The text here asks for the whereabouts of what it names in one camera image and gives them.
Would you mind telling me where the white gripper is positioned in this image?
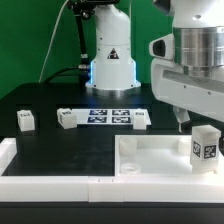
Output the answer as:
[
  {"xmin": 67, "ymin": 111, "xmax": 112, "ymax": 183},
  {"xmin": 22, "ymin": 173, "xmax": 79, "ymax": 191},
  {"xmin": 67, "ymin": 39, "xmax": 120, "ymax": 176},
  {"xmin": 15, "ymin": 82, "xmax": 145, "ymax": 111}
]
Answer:
[{"xmin": 151, "ymin": 58, "xmax": 224, "ymax": 133}]

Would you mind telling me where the white square tabletop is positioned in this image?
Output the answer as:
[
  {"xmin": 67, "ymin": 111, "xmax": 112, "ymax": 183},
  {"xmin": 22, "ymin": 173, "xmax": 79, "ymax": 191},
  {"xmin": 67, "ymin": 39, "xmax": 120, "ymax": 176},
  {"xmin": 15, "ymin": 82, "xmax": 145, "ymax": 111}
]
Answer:
[{"xmin": 113, "ymin": 134, "xmax": 224, "ymax": 177}]

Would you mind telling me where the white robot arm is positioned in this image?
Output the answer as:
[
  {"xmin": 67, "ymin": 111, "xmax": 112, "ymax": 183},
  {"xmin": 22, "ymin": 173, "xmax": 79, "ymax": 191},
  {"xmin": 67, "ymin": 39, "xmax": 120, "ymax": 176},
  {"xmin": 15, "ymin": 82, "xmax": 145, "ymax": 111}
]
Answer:
[{"xmin": 86, "ymin": 0, "xmax": 224, "ymax": 124}]

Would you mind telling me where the white sheet with tags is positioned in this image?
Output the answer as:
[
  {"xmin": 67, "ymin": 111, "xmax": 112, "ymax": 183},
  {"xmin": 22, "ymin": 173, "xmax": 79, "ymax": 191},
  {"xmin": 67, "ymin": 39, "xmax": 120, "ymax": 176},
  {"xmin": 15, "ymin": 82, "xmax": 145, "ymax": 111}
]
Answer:
[{"xmin": 71, "ymin": 108, "xmax": 152, "ymax": 127}]

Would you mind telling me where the white U-shaped obstacle fence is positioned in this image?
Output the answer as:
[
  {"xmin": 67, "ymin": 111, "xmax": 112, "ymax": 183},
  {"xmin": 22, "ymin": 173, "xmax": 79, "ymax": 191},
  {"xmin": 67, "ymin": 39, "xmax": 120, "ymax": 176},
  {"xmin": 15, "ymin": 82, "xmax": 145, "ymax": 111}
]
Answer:
[{"xmin": 0, "ymin": 138, "xmax": 224, "ymax": 203}]

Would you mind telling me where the black cable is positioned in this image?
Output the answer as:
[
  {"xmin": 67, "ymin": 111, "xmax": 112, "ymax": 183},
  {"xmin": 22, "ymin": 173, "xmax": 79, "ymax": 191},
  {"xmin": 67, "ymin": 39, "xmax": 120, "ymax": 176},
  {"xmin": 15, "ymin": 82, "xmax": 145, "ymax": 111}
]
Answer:
[{"xmin": 43, "ymin": 65, "xmax": 92, "ymax": 84}]

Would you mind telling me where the black camera stand pole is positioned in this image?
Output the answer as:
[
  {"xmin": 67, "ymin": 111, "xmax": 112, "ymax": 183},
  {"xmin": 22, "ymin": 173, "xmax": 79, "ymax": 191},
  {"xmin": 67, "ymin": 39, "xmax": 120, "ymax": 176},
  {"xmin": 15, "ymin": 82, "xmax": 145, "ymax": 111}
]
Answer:
[{"xmin": 67, "ymin": 0, "xmax": 94, "ymax": 64}]

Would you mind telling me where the white cable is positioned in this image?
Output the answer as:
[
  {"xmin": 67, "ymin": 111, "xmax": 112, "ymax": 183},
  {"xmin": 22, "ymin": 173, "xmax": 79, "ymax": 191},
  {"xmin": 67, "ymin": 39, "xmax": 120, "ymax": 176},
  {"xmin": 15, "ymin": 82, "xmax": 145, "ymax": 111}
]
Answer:
[{"xmin": 38, "ymin": 0, "xmax": 72, "ymax": 84}]

